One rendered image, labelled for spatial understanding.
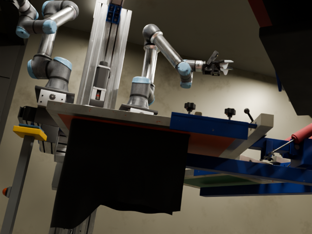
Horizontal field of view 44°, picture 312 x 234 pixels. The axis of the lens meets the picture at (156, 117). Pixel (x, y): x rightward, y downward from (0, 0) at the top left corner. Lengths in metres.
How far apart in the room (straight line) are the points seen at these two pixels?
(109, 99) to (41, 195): 2.75
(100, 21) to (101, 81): 0.47
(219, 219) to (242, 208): 0.38
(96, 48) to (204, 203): 3.31
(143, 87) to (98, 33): 0.54
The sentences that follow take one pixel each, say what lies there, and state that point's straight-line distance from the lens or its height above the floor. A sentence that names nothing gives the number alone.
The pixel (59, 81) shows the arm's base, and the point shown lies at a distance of 2.30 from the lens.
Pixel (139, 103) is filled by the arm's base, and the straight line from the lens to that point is 2.30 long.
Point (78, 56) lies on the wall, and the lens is 5.50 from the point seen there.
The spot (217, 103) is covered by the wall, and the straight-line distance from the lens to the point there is 5.76.
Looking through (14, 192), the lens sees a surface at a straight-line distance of 1.90.
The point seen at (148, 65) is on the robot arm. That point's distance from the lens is 2.58.
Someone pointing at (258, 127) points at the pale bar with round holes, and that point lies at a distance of 1.51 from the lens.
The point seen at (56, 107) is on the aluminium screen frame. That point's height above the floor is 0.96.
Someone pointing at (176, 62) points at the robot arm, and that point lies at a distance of 2.42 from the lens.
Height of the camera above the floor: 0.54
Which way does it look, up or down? 17 degrees up
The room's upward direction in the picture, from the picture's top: 8 degrees clockwise
